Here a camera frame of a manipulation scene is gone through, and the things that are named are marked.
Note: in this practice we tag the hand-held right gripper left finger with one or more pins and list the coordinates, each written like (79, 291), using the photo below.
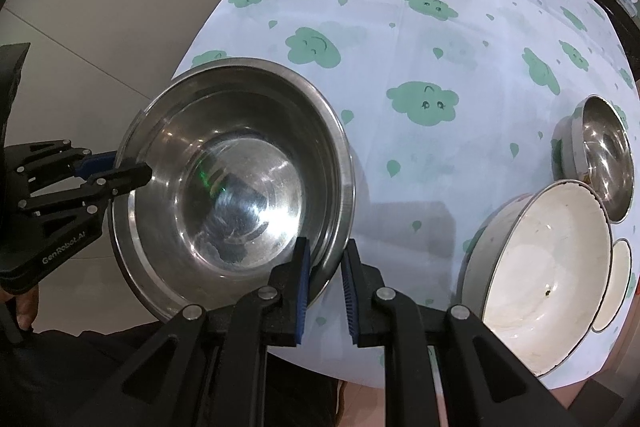
(300, 287)

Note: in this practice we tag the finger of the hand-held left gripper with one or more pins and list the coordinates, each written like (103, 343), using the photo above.
(92, 164)
(125, 177)

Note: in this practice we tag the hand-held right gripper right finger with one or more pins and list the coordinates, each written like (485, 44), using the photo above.
(350, 292)

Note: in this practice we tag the large stainless steel bowl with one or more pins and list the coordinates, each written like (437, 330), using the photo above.
(240, 187)
(137, 122)

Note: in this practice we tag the large white enamel bowl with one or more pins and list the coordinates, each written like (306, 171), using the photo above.
(540, 277)

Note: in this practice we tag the small white bowl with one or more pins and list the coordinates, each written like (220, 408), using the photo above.
(618, 282)

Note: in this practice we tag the small stainless steel bowl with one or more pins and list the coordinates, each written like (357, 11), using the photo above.
(602, 157)

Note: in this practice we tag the person's left hand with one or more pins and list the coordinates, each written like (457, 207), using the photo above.
(22, 312)

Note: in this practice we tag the green cloud print tablecloth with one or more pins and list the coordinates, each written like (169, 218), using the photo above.
(400, 32)

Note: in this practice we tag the tissue box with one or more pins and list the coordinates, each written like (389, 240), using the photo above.
(631, 1)

